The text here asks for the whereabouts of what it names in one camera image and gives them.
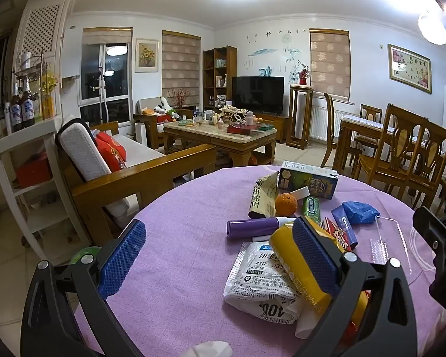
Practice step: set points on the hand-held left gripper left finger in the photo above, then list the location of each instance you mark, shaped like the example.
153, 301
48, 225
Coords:
122, 256

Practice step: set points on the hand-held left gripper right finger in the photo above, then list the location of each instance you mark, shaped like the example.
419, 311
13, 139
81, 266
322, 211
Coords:
314, 256

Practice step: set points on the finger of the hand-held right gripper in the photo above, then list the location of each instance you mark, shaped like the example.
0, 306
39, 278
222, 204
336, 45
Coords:
431, 228

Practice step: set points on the yellow printed plastic packet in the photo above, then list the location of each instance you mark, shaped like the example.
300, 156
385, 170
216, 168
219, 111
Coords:
286, 245

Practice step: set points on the red snack packet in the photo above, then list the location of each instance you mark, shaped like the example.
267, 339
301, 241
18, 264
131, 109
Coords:
338, 236

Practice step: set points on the tangerine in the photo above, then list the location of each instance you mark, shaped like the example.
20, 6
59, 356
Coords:
286, 205

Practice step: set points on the white printed mailer bag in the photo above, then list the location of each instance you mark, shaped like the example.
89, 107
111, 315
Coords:
252, 279

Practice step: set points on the blue purple packet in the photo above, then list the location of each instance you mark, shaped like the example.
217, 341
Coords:
343, 227

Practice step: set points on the green round object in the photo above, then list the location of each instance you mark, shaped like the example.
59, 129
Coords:
80, 256

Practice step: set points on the clear plastic package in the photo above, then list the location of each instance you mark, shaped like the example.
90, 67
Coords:
388, 238

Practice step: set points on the green gum packet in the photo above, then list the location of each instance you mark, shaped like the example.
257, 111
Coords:
312, 208

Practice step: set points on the crumpled blue wrapper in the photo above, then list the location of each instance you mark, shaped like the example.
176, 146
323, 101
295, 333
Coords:
360, 212

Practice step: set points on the small white box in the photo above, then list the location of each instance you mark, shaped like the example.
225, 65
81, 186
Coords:
301, 192

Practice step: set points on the white crumpled paper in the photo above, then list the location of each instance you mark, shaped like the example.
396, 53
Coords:
306, 323

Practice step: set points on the purple tube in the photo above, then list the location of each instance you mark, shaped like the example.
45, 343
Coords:
252, 227

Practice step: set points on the blue printed carton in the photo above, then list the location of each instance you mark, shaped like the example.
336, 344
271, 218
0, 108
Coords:
312, 184

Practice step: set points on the cream printed plastic bag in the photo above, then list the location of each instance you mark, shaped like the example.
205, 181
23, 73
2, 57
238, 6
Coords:
262, 199

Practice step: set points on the wooden sofa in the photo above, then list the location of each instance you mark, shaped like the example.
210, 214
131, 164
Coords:
152, 178

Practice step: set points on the white shelf unit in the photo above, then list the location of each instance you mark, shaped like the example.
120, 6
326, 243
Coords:
41, 223

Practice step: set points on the red cushion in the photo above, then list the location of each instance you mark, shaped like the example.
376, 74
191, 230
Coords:
111, 152

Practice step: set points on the white sofa back cushion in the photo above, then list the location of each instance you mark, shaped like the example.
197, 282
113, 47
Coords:
81, 148

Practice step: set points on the red box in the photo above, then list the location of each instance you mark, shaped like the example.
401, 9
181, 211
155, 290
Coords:
33, 171

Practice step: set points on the white tissue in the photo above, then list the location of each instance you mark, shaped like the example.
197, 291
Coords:
208, 350

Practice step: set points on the wooden dining table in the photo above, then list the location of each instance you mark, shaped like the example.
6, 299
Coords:
356, 122

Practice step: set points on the white radiator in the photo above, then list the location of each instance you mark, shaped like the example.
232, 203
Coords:
317, 122

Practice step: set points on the wooden television cabinet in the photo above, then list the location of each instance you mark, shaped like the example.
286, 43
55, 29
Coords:
278, 126

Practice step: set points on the red tray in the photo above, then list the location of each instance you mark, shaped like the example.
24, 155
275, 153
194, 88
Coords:
239, 130

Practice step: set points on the white plush toy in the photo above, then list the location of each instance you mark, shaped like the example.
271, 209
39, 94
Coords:
159, 110

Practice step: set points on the wooden coffee table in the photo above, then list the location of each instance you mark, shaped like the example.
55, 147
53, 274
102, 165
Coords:
215, 137

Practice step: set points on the wooden armchair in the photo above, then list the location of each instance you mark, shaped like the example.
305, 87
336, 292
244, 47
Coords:
145, 104

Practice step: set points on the framed floral picture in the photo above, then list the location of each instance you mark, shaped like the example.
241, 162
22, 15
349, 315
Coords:
409, 68

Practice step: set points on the tall wooden plant stand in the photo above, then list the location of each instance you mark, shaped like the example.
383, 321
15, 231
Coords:
301, 93

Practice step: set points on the black television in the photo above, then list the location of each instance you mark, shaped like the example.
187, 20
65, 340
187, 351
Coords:
258, 95

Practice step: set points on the glass bottle blue label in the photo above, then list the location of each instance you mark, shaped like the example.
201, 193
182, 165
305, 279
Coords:
16, 113
28, 109

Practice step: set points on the red potted plant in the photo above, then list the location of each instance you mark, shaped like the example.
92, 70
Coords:
302, 78

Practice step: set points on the glass balcony door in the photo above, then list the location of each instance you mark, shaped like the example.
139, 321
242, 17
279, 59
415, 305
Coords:
96, 78

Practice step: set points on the yellow flowers in vase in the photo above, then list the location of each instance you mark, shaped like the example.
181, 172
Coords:
49, 81

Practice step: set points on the beige patterned roller blind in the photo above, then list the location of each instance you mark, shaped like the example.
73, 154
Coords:
107, 36
181, 67
330, 63

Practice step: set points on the wooden bookshelf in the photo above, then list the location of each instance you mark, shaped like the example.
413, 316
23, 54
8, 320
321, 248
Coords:
208, 81

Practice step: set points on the round ceiling lamp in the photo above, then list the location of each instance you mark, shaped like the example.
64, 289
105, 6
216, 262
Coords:
431, 29

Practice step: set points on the framed sunflower painting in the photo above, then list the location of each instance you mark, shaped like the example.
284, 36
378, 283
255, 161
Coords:
147, 55

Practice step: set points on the white lattice cabinet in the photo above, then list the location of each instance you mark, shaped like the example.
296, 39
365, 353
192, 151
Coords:
41, 26

